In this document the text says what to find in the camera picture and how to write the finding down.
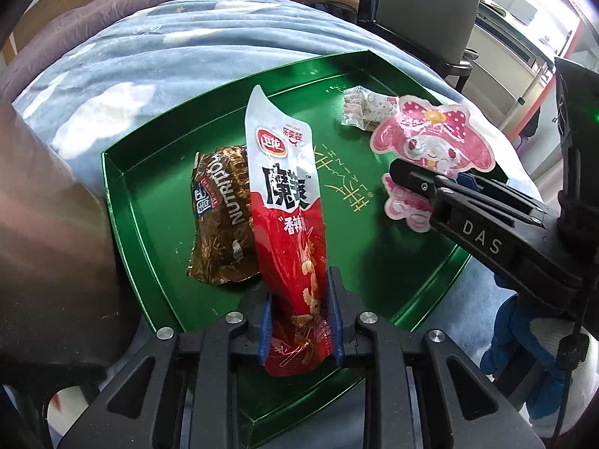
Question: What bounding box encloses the black cable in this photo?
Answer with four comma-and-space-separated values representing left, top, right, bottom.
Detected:
552, 285, 590, 449

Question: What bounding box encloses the purple pillow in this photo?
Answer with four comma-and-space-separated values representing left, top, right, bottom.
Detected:
0, 0, 284, 104

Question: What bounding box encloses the grey chair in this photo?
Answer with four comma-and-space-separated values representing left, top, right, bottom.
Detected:
358, 0, 483, 92

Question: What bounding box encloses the white candy packet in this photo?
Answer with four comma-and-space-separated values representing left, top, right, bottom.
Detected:
341, 85, 401, 131

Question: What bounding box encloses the red and white snack packet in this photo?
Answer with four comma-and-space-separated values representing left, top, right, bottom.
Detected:
244, 84, 334, 379

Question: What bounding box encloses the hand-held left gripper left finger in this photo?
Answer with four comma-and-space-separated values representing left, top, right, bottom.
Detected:
58, 290, 274, 449

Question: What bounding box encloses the green tray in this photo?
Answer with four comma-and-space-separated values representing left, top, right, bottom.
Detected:
100, 49, 471, 438

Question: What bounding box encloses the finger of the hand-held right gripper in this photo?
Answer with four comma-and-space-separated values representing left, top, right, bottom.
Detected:
388, 158, 544, 235
457, 172, 559, 219

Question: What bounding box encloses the white desk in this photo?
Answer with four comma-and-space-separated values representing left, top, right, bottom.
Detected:
461, 0, 586, 146

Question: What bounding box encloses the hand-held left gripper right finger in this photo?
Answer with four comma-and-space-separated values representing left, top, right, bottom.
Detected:
326, 266, 546, 449

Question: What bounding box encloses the pink character shaped packet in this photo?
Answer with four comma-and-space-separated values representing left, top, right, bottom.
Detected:
370, 95, 497, 232

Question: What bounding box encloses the brown snack packet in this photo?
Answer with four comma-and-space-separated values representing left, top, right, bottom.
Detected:
186, 145, 263, 286

